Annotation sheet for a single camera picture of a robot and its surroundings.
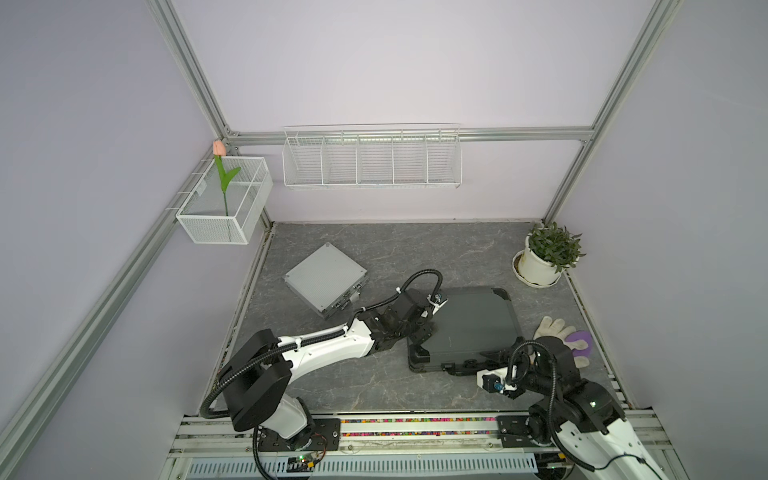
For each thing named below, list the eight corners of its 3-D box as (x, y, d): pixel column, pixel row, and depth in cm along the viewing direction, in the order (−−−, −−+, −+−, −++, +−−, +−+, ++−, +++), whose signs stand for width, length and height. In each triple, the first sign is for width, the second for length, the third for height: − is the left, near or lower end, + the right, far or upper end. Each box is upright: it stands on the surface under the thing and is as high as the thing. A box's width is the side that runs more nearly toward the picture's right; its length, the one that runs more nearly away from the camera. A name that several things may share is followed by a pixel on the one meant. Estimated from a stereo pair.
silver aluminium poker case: (286, 285, 104) (280, 275, 100) (330, 251, 114) (327, 240, 109) (329, 324, 95) (325, 315, 90) (372, 284, 104) (371, 274, 100)
